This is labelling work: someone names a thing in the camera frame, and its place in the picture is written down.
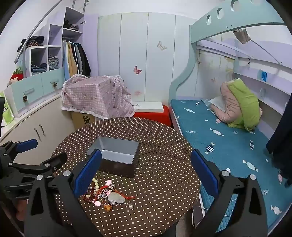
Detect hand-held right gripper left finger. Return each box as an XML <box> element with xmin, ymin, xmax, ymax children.
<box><xmin>24</xmin><ymin>149</ymin><xmax>103</xmax><ymax>237</ymax></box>

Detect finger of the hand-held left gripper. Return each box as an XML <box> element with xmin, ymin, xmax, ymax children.
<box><xmin>0</xmin><ymin>139</ymin><xmax>38</xmax><ymax>165</ymax></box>
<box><xmin>12</xmin><ymin>152</ymin><xmax>68</xmax><ymax>178</ymax></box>

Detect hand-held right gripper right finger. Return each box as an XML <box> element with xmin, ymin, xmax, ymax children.
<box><xmin>190</xmin><ymin>149</ymin><xmax>274</xmax><ymax>237</ymax></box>

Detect pile of mixed jewelry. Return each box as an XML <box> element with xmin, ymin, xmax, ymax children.
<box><xmin>82</xmin><ymin>178</ymin><xmax>135</xmax><ymax>211</ymax></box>

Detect grey metal tin box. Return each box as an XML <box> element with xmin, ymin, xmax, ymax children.
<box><xmin>86</xmin><ymin>136</ymin><xmax>140</xmax><ymax>178</ymax></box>

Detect beige floor cabinet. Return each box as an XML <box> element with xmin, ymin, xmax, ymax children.
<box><xmin>0</xmin><ymin>93</ymin><xmax>76</xmax><ymax>164</ymax></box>

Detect blue printed bed sheet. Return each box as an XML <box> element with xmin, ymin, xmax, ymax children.
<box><xmin>170</xmin><ymin>99</ymin><xmax>292</xmax><ymax>233</ymax></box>

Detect green paper bag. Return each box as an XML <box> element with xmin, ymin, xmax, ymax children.
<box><xmin>0</xmin><ymin>91</ymin><xmax>14</xmax><ymax>126</ymax></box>

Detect brown polka dot tablecloth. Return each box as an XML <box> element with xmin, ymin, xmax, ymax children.
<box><xmin>51</xmin><ymin>117</ymin><xmax>201</xmax><ymax>237</ymax></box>

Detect cardboard box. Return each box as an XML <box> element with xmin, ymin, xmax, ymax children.
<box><xmin>71</xmin><ymin>110</ymin><xmax>96</xmax><ymax>130</ymax></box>

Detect teal drawer unit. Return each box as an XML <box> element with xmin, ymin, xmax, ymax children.
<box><xmin>5</xmin><ymin>68</ymin><xmax>65</xmax><ymax>118</ymax></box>

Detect white pillow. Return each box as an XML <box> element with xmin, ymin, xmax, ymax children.
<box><xmin>206</xmin><ymin>96</ymin><xmax>226</xmax><ymax>112</ymax></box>

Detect red stool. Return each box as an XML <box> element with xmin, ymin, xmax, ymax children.
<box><xmin>133</xmin><ymin>105</ymin><xmax>172</xmax><ymax>128</ymax></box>

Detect folded blue jeans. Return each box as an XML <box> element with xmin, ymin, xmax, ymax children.
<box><xmin>31</xmin><ymin>64</ymin><xmax>47</xmax><ymax>75</ymax></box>

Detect folded pink green quilt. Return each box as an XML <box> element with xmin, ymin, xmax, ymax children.
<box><xmin>216</xmin><ymin>78</ymin><xmax>263</xmax><ymax>131</ymax></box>

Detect pink checked cloth cover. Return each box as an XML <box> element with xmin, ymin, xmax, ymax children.
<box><xmin>61</xmin><ymin>75</ymin><xmax>135</xmax><ymax>120</ymax></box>

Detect dark hanging garment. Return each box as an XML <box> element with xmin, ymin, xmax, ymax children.
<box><xmin>266</xmin><ymin>91</ymin><xmax>292</xmax><ymax>183</ymax></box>

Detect white board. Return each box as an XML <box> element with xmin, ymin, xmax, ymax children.
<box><xmin>131</xmin><ymin>102</ymin><xmax>165</xmax><ymax>112</ymax></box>

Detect folded patterned clothes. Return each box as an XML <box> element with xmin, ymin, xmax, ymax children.
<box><xmin>48</xmin><ymin>56</ymin><xmax>60</xmax><ymax>70</ymax></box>

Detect curved metal pole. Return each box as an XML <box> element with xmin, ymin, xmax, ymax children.
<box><xmin>14</xmin><ymin>0</ymin><xmax>77</xmax><ymax>64</ymax></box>

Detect row of hanging clothes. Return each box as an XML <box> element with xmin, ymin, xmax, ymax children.
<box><xmin>62</xmin><ymin>40</ymin><xmax>91</xmax><ymax>80</ymax></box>

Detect dark clothes heap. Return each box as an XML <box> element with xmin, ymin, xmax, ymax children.
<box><xmin>21</xmin><ymin>35</ymin><xmax>45</xmax><ymax>50</ymax></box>

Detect lilac open shelf unit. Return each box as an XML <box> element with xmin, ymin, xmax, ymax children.
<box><xmin>24</xmin><ymin>6</ymin><xmax>85</xmax><ymax>78</ymax></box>

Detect lilac bed shelf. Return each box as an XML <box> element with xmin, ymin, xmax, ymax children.
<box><xmin>233</xmin><ymin>39</ymin><xmax>292</xmax><ymax>110</ymax></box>

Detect white wardrobe doors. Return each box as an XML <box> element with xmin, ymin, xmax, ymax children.
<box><xmin>98</xmin><ymin>12</ymin><xmax>197</xmax><ymax>103</ymax></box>

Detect grey cloth pouch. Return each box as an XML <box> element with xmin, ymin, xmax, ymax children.
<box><xmin>233</xmin><ymin>28</ymin><xmax>251</xmax><ymax>44</ymax></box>

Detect teal bunk bed frame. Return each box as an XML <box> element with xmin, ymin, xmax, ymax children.
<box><xmin>169</xmin><ymin>0</ymin><xmax>287</xmax><ymax>130</ymax></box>

